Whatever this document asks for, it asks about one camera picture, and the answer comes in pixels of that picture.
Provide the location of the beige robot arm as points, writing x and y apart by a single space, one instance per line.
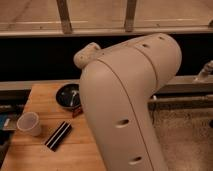
115 86

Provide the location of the white spoon in bowl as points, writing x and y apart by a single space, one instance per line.
74 98

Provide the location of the black bowl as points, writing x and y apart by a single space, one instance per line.
63 96

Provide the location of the black striped box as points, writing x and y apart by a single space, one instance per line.
58 135

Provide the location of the translucent white cup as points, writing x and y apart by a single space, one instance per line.
29 123

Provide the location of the white object at right edge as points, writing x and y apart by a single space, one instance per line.
205 72

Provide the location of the left metal window post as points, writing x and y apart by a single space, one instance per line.
64 16

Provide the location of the metal window post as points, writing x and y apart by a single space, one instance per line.
130 15
64 16

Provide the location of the right metal window post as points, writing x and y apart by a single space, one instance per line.
130 15

